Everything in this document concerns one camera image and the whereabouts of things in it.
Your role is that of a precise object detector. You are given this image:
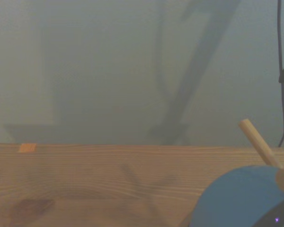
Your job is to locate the blue enamel mug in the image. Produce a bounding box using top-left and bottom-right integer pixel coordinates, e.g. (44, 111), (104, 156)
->
(190, 165), (284, 227)

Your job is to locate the small orange block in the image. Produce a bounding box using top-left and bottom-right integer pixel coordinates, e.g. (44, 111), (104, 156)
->
(18, 143), (37, 154)

